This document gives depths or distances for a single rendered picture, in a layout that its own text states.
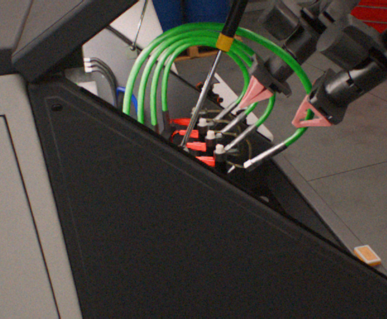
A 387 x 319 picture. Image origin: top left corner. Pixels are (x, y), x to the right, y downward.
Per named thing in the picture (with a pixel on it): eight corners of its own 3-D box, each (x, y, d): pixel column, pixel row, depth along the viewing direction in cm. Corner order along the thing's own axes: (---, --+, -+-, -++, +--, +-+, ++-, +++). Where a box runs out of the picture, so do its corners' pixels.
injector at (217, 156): (240, 229, 119) (237, 150, 109) (221, 233, 118) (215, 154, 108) (237, 223, 121) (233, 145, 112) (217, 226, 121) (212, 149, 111)
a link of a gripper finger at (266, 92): (223, 87, 108) (253, 55, 105) (246, 107, 110) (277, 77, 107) (223, 99, 102) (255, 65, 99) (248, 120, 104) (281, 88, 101)
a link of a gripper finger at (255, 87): (231, 94, 109) (262, 62, 105) (254, 114, 111) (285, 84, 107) (232, 106, 103) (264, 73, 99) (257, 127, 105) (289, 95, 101)
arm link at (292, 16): (347, 7, 98) (321, 21, 106) (306, -34, 95) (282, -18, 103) (314, 54, 95) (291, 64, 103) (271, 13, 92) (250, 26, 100)
